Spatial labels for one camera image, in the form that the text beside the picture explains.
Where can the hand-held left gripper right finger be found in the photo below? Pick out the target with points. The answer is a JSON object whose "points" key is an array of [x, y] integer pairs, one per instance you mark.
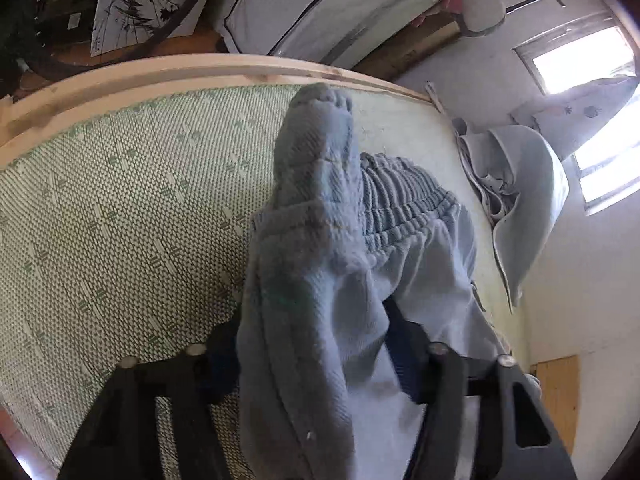
{"points": [[405, 355]]}

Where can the wooden plank board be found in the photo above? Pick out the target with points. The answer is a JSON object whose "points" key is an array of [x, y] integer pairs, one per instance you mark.
{"points": [[555, 395]]}

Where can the cardboard box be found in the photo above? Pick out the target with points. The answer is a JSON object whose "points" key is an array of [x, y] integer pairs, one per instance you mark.
{"points": [[410, 50]]}

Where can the light blue sweatpants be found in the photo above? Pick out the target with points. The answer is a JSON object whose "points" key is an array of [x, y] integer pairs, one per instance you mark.
{"points": [[310, 270]]}

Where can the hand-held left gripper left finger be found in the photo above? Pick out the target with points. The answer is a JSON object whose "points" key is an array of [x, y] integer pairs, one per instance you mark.
{"points": [[220, 370]]}

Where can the window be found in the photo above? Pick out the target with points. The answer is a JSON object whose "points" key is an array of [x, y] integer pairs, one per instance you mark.
{"points": [[575, 60]]}

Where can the white printed curtain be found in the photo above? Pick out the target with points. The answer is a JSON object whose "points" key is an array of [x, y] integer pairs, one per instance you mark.
{"points": [[575, 115]]}

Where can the light blue blanket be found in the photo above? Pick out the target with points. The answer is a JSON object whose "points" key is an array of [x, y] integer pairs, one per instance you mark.
{"points": [[530, 185]]}

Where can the wooden bed frame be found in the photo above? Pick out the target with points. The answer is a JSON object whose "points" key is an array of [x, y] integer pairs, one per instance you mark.
{"points": [[150, 72]]}

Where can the white board with palm print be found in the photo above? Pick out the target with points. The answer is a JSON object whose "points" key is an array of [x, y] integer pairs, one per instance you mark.
{"points": [[150, 0]]}

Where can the clear quilt storage bag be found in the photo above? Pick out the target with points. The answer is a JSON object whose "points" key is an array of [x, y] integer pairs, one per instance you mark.
{"points": [[325, 5]]}

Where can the white power strip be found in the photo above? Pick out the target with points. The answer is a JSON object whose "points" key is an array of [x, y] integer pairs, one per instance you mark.
{"points": [[434, 96]]}

